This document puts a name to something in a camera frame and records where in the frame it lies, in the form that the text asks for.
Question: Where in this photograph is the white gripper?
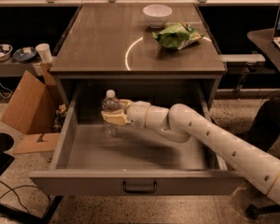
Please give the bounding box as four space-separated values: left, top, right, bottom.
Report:
101 99 151 129

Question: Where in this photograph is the clear plastic water bottle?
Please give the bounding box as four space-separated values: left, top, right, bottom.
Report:
102 90 120 135

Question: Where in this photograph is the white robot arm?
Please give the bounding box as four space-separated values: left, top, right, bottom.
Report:
102 98 280 205

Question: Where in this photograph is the open grey top drawer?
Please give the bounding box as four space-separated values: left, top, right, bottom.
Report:
30 80 243 196

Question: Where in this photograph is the grey drawer cabinet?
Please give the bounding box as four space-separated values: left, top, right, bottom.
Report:
49 2 228 110

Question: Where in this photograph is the brown cardboard box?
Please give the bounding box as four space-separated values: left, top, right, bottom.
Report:
1 63 66 158

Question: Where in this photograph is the green chip bag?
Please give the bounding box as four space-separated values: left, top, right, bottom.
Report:
152 22 203 50

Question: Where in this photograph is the white paper cup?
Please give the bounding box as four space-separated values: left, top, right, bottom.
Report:
35 43 52 63

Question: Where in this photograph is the white ceramic bowl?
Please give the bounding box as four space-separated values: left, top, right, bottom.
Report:
143 5 172 28

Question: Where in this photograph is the dark blue bowl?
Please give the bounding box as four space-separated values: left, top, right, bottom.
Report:
12 47 37 63

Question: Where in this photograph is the low grey side shelf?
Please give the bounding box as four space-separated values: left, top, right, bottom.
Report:
0 57 44 77

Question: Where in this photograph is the blue patterned bowl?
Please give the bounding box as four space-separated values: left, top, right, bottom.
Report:
0 44 13 62

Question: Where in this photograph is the person's dark leg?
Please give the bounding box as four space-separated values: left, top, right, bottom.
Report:
245 98 280 151

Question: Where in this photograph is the dark round side table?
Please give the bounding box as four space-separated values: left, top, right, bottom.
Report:
247 28 280 73

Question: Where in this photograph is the black drawer handle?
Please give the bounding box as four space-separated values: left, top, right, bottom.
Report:
122 181 158 194

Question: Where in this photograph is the black floor cable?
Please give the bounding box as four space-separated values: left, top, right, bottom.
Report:
0 179 52 217

